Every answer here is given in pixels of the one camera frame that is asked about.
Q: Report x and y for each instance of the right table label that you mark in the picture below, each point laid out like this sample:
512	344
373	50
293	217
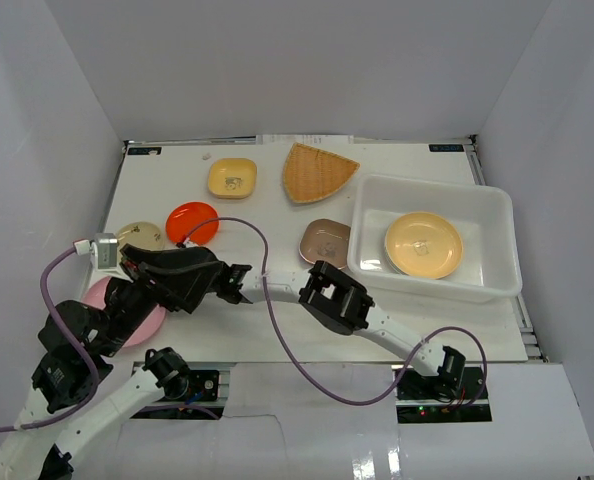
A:
446	148

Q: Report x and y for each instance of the papers at back edge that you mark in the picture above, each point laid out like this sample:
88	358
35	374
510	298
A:
307	139

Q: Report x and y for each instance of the woven bamboo tray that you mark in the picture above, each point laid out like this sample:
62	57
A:
311	174

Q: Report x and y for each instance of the yellow round plate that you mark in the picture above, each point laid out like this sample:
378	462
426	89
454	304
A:
425	245

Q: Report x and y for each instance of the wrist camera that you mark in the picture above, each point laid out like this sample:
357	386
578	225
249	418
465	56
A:
187	243
102	251

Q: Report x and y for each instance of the pink round plate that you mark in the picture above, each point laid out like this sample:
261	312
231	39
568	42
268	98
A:
94	297

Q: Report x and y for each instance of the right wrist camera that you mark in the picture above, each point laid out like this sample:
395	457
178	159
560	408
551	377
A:
187	243

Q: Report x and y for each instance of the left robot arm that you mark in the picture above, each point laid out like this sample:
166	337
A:
47	441

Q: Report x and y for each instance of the cream round plate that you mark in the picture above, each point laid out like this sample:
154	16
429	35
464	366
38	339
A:
393	266

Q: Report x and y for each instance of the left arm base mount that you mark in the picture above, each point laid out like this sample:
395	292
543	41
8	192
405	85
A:
201	401

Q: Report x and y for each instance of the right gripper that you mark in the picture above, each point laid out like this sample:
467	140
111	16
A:
231	283

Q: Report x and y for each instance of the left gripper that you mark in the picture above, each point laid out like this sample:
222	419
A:
140	273

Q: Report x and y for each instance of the orange round plate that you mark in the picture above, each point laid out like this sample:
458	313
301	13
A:
193	221

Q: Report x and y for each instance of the table label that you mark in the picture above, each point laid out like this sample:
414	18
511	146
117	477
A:
446	148
143	151

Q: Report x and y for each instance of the brown square plate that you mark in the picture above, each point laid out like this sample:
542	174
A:
326	240

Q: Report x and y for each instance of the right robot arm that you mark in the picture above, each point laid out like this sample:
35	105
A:
343	306

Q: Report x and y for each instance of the beige patterned round plate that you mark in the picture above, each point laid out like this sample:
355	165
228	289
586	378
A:
141	234

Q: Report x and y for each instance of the left table label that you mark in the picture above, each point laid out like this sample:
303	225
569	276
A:
143	151

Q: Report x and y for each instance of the yellow square plate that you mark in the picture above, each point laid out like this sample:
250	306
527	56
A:
232	178

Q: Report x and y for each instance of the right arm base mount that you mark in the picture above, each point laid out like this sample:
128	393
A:
418	403

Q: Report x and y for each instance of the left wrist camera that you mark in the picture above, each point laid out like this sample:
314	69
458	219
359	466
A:
102	251

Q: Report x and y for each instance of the white plastic bin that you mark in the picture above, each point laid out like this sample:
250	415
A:
483	216

